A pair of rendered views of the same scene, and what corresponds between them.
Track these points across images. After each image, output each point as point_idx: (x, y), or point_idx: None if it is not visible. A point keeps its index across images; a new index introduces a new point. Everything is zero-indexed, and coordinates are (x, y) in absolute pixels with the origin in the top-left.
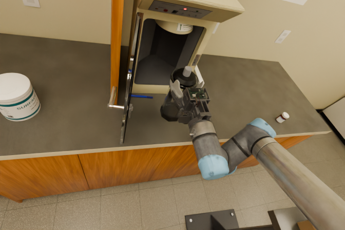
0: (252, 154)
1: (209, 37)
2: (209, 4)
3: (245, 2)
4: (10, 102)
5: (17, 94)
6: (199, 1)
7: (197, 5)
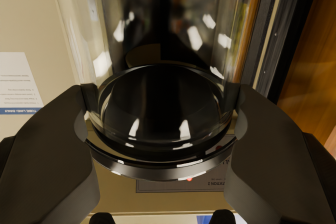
0: None
1: (76, 82)
2: (156, 214)
3: (1, 27)
4: None
5: None
6: (177, 215)
7: (174, 203)
